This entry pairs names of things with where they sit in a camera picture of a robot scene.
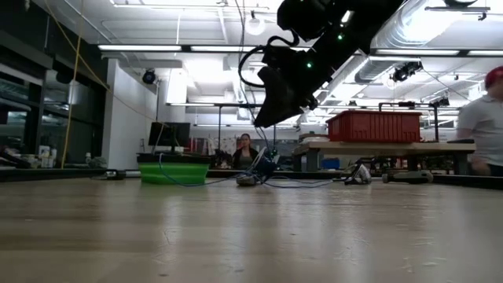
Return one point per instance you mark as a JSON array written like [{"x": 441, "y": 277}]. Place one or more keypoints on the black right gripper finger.
[{"x": 279, "y": 102}]

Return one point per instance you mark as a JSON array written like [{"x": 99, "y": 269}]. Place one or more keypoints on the grey flat stack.
[{"x": 312, "y": 138}]

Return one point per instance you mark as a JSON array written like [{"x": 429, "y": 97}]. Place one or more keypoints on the black station frame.
[
  {"x": 436, "y": 122},
  {"x": 232, "y": 105}
]

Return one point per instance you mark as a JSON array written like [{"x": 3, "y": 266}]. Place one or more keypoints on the round white ceiling lamp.
[{"x": 254, "y": 17}]

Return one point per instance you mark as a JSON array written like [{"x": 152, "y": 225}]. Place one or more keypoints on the person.
[
  {"x": 244, "y": 157},
  {"x": 483, "y": 126}
]

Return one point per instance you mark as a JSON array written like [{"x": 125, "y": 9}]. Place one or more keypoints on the silver and black device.
[{"x": 359, "y": 175}]

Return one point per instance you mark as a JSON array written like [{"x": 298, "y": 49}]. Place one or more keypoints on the blue box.
[{"x": 331, "y": 163}]

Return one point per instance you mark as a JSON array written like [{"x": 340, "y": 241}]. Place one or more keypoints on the dark grey bar object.
[{"x": 408, "y": 177}]

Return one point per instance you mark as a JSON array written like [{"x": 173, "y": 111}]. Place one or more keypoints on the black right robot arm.
[{"x": 353, "y": 19}]

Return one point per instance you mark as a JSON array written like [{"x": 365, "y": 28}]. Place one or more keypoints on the black ceiling track fixture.
[{"x": 457, "y": 8}]

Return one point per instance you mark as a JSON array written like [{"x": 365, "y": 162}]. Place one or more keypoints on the black computer monitor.
[{"x": 169, "y": 134}]

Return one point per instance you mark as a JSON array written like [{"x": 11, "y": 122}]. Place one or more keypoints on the black background robot arm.
[{"x": 223, "y": 159}]

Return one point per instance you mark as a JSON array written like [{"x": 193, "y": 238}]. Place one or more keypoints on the red plastic crate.
[{"x": 373, "y": 127}]

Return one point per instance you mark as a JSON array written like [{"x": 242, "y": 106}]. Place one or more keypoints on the long ceiling light strip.
[{"x": 137, "y": 48}]

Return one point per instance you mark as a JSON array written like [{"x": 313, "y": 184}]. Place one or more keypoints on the small clear bottle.
[{"x": 88, "y": 159}]

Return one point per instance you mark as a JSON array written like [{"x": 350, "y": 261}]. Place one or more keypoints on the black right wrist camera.
[{"x": 279, "y": 57}]

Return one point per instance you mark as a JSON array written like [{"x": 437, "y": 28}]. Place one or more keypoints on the silver rod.
[{"x": 118, "y": 175}]

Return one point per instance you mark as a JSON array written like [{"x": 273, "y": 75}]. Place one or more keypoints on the red cap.
[{"x": 496, "y": 76}]

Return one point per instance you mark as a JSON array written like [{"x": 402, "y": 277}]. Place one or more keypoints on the black ceiling spot lamp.
[
  {"x": 149, "y": 76},
  {"x": 404, "y": 71}
]

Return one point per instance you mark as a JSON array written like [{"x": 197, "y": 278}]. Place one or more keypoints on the silver ventilation duct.
[{"x": 408, "y": 35}]

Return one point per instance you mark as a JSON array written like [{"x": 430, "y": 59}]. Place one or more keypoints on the green plastic bin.
[{"x": 184, "y": 175}]

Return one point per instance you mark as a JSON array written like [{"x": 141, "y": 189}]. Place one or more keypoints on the white bottle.
[
  {"x": 44, "y": 157},
  {"x": 53, "y": 159}
]

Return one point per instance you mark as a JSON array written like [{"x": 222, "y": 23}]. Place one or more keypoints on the grey oblong device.
[{"x": 245, "y": 181}]

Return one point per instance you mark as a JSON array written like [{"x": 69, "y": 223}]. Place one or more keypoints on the black desk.
[{"x": 196, "y": 159}]

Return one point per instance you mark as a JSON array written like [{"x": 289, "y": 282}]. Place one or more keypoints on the wooden workbench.
[{"x": 393, "y": 148}]

